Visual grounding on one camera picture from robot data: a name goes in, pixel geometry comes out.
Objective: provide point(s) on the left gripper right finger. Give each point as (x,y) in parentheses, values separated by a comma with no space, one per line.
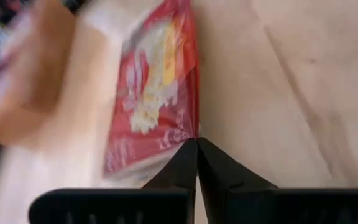
(259,205)

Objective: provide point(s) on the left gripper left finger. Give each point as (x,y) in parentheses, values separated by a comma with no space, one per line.
(135,205)

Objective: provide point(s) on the red popcorn bag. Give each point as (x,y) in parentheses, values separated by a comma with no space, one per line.
(154,77)

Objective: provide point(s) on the orange plastic basket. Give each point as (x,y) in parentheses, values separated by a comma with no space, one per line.
(33,77)

